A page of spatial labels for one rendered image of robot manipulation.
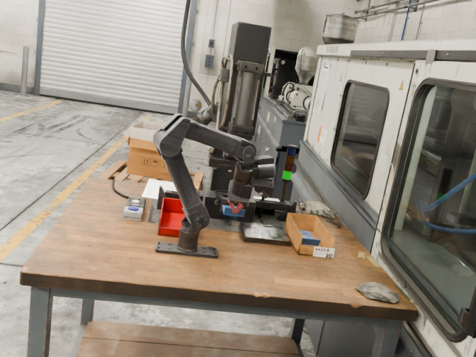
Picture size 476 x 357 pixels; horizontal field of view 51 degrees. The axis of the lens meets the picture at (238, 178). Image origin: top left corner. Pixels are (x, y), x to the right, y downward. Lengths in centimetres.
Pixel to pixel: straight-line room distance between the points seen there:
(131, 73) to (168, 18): 140
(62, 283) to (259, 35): 113
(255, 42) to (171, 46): 916
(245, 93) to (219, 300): 81
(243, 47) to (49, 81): 984
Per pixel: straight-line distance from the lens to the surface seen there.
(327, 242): 183
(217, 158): 191
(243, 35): 196
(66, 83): 1154
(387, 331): 162
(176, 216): 192
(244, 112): 189
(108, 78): 1132
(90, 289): 143
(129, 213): 184
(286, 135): 502
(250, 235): 180
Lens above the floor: 154
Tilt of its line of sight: 14 degrees down
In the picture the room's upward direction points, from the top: 9 degrees clockwise
